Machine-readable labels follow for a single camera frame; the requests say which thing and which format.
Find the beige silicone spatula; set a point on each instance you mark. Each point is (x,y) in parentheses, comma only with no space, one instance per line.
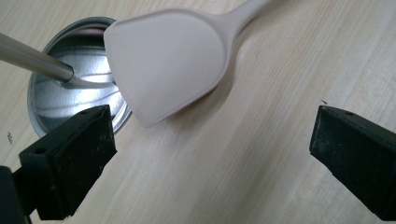
(168,67)

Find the round metal bowl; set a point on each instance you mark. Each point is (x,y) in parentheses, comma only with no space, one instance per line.
(71,90)

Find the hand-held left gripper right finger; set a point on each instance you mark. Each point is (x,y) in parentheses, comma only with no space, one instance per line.
(358,152)

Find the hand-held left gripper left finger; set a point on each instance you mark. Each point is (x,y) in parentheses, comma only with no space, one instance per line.
(68,165)

